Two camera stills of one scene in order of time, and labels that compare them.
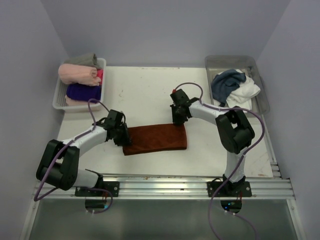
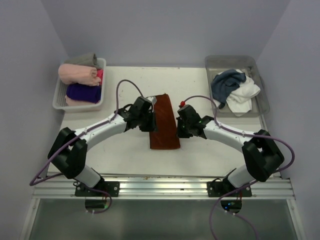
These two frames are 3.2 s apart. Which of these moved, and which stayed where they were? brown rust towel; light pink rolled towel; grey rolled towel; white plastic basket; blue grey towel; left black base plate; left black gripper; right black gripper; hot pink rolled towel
Moved: left black gripper; right black gripper; brown rust towel
Stayed: left black base plate; blue grey towel; grey rolled towel; white plastic basket; hot pink rolled towel; light pink rolled towel
